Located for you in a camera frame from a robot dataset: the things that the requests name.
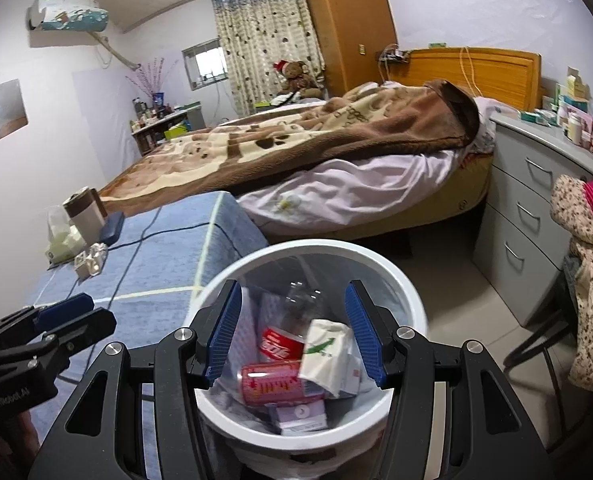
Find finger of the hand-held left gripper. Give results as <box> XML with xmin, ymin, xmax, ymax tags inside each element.
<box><xmin>0</xmin><ymin>308</ymin><xmax>117</xmax><ymax>366</ymax></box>
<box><xmin>0</xmin><ymin>294</ymin><xmax>94</xmax><ymax>348</ymax></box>

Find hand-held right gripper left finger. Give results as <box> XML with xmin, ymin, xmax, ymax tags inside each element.
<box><xmin>26</xmin><ymin>279</ymin><xmax>243</xmax><ymax>480</ymax></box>

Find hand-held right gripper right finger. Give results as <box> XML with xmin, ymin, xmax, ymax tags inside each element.
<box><xmin>345</xmin><ymin>280</ymin><xmax>557</xmax><ymax>480</ymax></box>

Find white paper packet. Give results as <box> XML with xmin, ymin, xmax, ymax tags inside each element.
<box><xmin>297</xmin><ymin>319</ymin><xmax>362</xmax><ymax>401</ymax></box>

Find red drink can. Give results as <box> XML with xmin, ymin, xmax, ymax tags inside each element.
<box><xmin>240</xmin><ymin>359</ymin><xmax>313</xmax><ymax>407</ymax></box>

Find white round trash bin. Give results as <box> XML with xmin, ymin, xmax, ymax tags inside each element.
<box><xmin>185</xmin><ymin>240</ymin><xmax>430</xmax><ymax>480</ymax></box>

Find strawberry milk carton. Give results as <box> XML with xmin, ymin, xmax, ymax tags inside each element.
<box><xmin>275</xmin><ymin>396</ymin><xmax>329</xmax><ymax>437</ymax></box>

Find person's left forearm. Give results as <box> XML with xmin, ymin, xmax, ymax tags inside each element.
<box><xmin>0</xmin><ymin>410</ymin><xmax>42</xmax><ymax>480</ymax></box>

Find clear bottle red label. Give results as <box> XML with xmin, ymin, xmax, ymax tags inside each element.
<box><xmin>259</xmin><ymin>280</ymin><xmax>327</xmax><ymax>363</ymax></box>

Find soft tissue pack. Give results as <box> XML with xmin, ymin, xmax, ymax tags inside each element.
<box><xmin>44</xmin><ymin>205</ymin><xmax>88</xmax><ymax>267</ymax></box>

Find dark blue glasses case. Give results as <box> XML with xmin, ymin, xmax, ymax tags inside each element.
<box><xmin>99</xmin><ymin>211</ymin><xmax>126</xmax><ymax>245</ymax></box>

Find blue plaid tablecloth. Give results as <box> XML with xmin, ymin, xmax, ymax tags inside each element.
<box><xmin>26</xmin><ymin>191</ymin><xmax>270</xmax><ymax>461</ymax></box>

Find white brown tumbler cup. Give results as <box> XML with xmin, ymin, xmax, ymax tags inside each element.
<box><xmin>62</xmin><ymin>186</ymin><xmax>108</xmax><ymax>243</ymax></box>

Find pale quilt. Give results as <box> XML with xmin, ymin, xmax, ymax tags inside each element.
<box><xmin>237</xmin><ymin>149</ymin><xmax>470</xmax><ymax>233</ymax></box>

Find black metal chair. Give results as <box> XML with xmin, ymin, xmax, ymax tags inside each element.
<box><xmin>501</xmin><ymin>240</ymin><xmax>585</xmax><ymax>456</ymax></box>

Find cluttered side desk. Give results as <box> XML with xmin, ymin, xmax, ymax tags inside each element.
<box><xmin>129</xmin><ymin>102</ymin><xmax>206</xmax><ymax>157</ymax></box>

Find grey drawer cabinet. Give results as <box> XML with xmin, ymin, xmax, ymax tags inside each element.
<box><xmin>473</xmin><ymin>110</ymin><xmax>593</xmax><ymax>328</ymax></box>

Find brown patterned blanket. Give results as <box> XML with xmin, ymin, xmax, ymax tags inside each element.
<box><xmin>99</xmin><ymin>79</ymin><xmax>481</xmax><ymax>211</ymax></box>

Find purple flower branches vase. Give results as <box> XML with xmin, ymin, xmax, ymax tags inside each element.
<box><xmin>125</xmin><ymin>57</ymin><xmax>180</xmax><ymax>106</ymax></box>

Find pale pink pillow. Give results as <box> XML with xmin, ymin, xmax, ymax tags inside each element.
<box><xmin>469</xmin><ymin>95</ymin><xmax>515</xmax><ymax>156</ymax></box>

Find air conditioner pipe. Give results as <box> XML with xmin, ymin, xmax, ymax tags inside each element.
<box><xmin>89</xmin><ymin>30</ymin><xmax>142</xmax><ymax>71</ymax></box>

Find brown teddy bear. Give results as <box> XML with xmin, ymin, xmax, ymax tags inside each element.
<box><xmin>272</xmin><ymin>59</ymin><xmax>323</xmax><ymax>101</ymax></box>

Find small window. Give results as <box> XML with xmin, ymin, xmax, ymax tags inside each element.
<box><xmin>181</xmin><ymin>40</ymin><xmax>227</xmax><ymax>92</ymax></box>

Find power strip with plugs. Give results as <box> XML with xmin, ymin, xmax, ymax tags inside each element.
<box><xmin>375</xmin><ymin>44</ymin><xmax>411</xmax><ymax>67</ymax></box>

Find wooden bed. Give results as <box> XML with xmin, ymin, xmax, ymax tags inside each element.
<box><xmin>96</xmin><ymin>46</ymin><xmax>542</xmax><ymax>242</ymax></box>

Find spotted curtain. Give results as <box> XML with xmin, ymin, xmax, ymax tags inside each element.
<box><xmin>210</xmin><ymin>0</ymin><xmax>326</xmax><ymax>117</ymax></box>

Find group of boxes and bottles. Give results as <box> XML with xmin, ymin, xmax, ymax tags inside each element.
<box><xmin>519</xmin><ymin>66</ymin><xmax>593</xmax><ymax>161</ymax></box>

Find wooden wardrobe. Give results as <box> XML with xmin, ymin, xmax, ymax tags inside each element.
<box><xmin>301</xmin><ymin>0</ymin><xmax>398</xmax><ymax>98</ymax></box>

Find reflective wall panel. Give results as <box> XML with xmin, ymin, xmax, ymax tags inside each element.
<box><xmin>0</xmin><ymin>79</ymin><xmax>30</xmax><ymax>146</ymax></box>

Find wall air conditioner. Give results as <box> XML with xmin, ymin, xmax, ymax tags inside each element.
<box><xmin>26</xmin><ymin>0</ymin><xmax>111</xmax><ymax>32</ymax></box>

